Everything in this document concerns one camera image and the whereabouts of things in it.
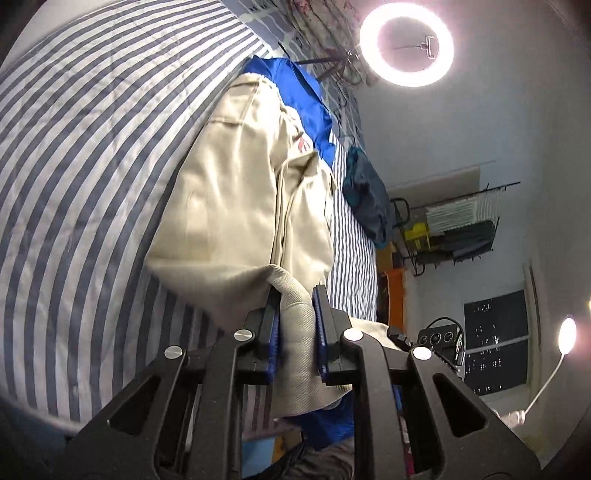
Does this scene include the black tripod stand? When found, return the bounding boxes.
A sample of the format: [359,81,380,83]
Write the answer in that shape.
[277,41,370,86]

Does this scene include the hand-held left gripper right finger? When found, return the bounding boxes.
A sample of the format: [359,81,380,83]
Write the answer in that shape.
[313,285,543,480]

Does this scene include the black device with cable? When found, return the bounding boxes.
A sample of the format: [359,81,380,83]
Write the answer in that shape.
[418,316,467,374]

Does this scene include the ring light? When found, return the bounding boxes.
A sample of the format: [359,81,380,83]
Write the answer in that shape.
[359,2,455,88]

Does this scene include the dark window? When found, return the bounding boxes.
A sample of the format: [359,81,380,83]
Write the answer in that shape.
[463,290,529,397]

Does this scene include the blue white striped blanket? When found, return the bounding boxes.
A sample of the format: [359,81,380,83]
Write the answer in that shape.
[0,0,379,430]

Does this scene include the black metal drying rack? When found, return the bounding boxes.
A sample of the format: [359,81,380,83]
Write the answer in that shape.
[390,181,522,278]

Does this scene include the phone holder clip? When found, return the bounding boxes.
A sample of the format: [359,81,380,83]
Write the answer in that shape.
[394,36,437,58]

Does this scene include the beige trousers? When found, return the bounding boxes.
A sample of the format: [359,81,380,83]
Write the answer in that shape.
[143,55,402,448]

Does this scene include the yellow container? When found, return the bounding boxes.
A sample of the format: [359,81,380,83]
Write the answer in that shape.
[404,222,432,252]

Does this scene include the orange wooden furniture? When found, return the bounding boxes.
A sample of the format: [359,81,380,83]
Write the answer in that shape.
[379,270,406,326]

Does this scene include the dark teal cloth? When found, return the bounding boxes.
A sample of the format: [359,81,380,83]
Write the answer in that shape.
[342,147,392,250]

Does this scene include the white gooseneck lamp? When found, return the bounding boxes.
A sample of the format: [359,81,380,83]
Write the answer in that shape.
[508,316,578,425]

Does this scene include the blue garment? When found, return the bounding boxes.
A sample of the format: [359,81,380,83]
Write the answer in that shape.
[231,0,365,153]

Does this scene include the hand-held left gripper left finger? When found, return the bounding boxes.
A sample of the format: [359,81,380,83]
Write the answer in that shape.
[60,286,282,480]

